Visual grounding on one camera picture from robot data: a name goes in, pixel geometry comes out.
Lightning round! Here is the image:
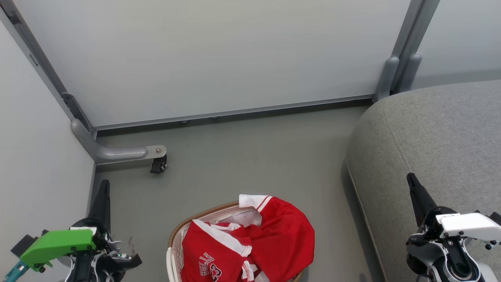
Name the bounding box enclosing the grey partition foot bar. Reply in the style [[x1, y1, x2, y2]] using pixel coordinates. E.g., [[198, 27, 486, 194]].
[[70, 119, 168, 165]]

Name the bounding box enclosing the grey partition foot stub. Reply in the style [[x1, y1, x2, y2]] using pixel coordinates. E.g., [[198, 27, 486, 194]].
[[398, 53, 423, 94], [374, 56, 400, 103]]

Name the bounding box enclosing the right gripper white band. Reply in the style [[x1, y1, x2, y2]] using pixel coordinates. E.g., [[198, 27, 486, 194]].
[[406, 173, 501, 250]]

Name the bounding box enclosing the grey fabric sofa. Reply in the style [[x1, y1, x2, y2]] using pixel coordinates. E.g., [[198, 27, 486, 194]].
[[346, 80, 501, 282]]

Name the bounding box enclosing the black caster wheel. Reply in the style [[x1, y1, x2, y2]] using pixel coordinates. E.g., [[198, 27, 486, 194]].
[[150, 155, 168, 174]]

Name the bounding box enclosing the white laundry basket brown rim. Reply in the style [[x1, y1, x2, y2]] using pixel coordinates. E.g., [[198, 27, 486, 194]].
[[166, 201, 304, 282]]

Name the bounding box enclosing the grey partition corner post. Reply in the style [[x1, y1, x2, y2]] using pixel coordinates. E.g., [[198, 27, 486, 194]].
[[0, 0, 97, 136]]

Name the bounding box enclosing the red jersey with white cuff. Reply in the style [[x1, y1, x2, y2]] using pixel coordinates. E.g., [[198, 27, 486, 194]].
[[239, 194, 315, 282]]

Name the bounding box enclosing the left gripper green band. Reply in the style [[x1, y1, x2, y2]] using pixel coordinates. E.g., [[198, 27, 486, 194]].
[[20, 179, 118, 273]]

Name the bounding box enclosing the grey partition bottom rail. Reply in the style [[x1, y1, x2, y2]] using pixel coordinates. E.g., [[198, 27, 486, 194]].
[[94, 94, 375, 132]]

